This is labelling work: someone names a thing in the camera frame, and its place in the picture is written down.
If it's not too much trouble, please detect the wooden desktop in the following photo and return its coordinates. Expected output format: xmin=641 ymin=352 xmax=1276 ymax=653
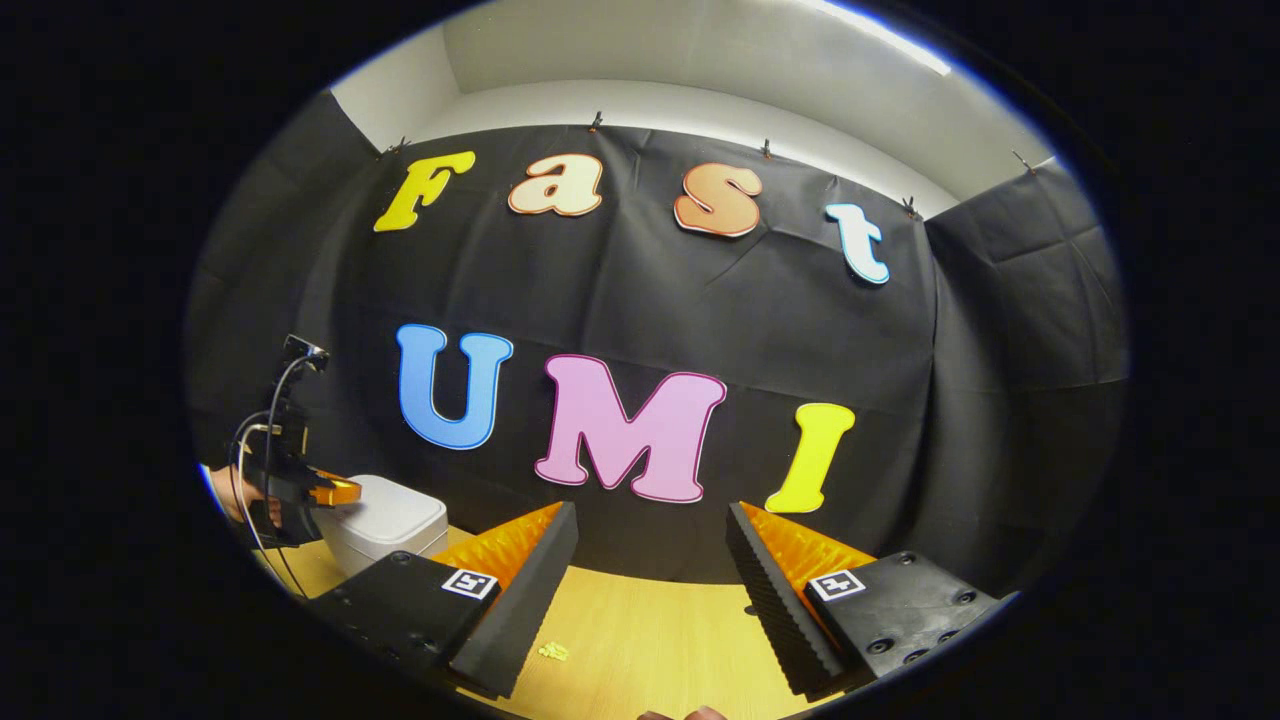
xmin=255 ymin=525 xmax=851 ymax=720

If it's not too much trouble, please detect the white desktop garbage bin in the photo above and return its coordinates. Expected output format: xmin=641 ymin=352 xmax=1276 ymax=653
xmin=312 ymin=475 xmax=449 ymax=579

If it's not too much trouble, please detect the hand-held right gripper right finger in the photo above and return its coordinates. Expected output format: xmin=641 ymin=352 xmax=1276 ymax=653
xmin=725 ymin=502 xmax=1001 ymax=703

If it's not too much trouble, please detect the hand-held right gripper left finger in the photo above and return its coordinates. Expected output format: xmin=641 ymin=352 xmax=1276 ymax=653
xmin=290 ymin=500 xmax=581 ymax=701

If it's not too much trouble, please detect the black backdrop cloth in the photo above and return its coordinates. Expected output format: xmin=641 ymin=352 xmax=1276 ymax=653
xmin=185 ymin=90 xmax=1131 ymax=601

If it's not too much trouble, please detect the white camera cable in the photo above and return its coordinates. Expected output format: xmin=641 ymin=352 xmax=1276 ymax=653
xmin=228 ymin=352 xmax=313 ymax=601

